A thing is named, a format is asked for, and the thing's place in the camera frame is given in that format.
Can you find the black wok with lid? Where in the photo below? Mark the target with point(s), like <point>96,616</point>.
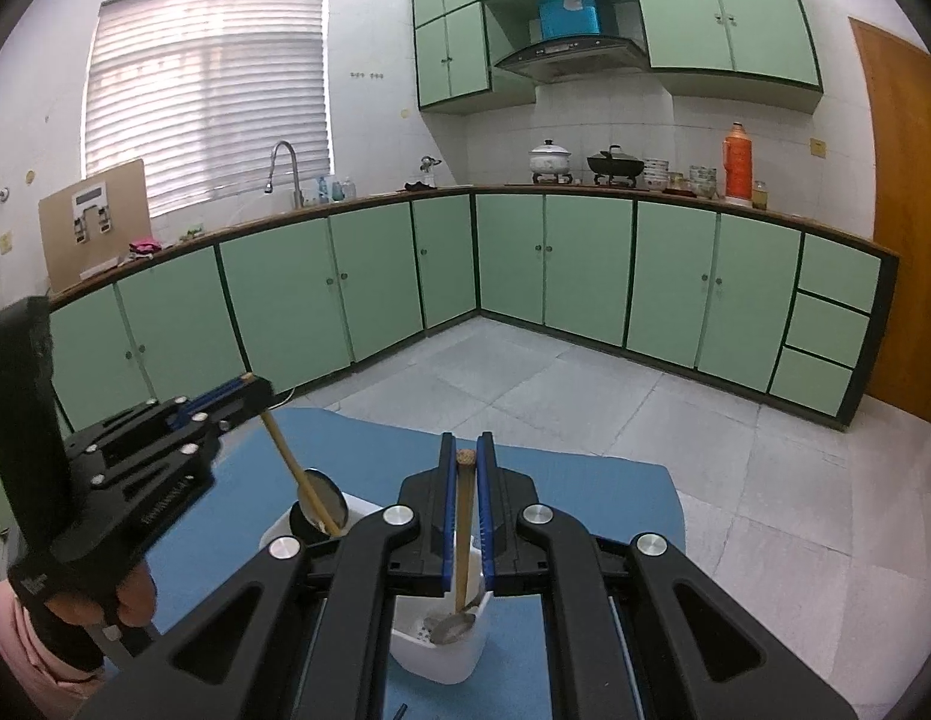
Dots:
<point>612,166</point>

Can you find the patterned jar right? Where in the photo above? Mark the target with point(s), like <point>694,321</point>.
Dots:
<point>703,181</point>

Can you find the white window blinds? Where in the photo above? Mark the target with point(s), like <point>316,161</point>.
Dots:
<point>219,98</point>

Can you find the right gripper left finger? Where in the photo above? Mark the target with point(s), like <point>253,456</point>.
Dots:
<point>299,631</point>

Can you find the patterned jar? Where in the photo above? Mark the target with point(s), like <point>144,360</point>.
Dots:
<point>703,181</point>
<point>656,173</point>

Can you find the green upper kitchen cabinets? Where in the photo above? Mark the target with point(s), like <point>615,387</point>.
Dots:
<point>757,51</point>

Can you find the orange thermos bottle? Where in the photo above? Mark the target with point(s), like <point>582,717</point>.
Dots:
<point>737,160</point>

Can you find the cardboard box with appliance print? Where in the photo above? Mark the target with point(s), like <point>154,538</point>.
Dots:
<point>91,224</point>

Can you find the blue box above hood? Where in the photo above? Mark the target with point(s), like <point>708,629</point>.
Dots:
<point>568,18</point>

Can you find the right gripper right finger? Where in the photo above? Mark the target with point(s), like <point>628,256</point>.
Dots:
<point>635,630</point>

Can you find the person's left hand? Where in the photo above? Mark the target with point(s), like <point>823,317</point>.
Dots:
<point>133,601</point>

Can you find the red cloth on counter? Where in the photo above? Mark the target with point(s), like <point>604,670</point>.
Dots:
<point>145,247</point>

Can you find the green lower kitchen cabinets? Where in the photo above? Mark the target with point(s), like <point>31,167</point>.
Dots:
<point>781,312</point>

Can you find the small oil bottle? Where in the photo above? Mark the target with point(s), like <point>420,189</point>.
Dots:
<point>760,195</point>

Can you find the wooden chopstick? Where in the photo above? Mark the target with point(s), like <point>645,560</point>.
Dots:
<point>296,464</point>
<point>466,476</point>

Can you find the black plastic spoon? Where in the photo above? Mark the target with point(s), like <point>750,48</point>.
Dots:
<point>301,527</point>

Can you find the large silver spoon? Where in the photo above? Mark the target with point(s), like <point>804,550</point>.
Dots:
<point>330,494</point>

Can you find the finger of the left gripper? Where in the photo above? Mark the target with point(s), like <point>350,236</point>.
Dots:
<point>259,395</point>
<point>224,401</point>

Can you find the black range hood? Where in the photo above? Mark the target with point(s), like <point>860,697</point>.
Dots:
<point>556,60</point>

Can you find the white cooking pot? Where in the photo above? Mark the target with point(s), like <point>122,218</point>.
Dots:
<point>550,164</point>

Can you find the patterned jar left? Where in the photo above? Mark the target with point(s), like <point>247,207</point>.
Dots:
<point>656,173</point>

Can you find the silver spoon flower handle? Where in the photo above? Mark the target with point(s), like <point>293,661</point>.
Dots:
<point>445,629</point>

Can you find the green kitchen cabinets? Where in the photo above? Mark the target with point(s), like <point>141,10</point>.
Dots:
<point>757,51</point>
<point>781,312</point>

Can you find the wooden door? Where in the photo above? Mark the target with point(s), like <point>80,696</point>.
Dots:
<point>898,80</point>

